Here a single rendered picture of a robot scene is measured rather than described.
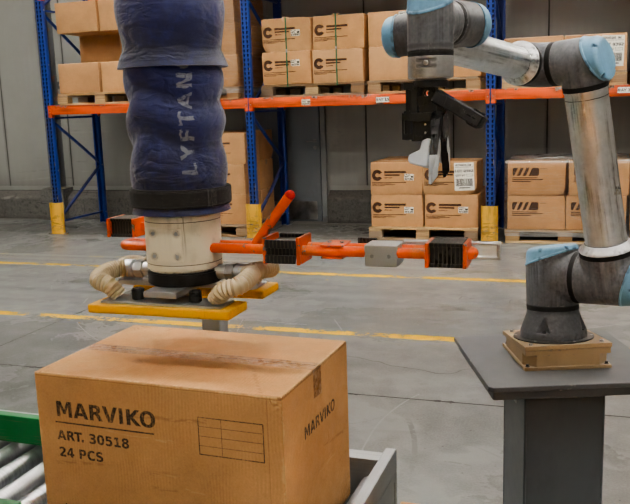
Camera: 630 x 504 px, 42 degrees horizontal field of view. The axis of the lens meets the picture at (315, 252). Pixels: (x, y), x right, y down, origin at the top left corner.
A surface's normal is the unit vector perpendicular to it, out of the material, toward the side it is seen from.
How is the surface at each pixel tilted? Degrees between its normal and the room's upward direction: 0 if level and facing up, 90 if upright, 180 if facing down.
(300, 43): 92
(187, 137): 108
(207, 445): 90
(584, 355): 90
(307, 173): 90
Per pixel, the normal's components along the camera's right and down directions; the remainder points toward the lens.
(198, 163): 0.51, -0.13
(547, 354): 0.03, 0.18
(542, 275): -0.66, 0.10
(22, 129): -0.32, 0.18
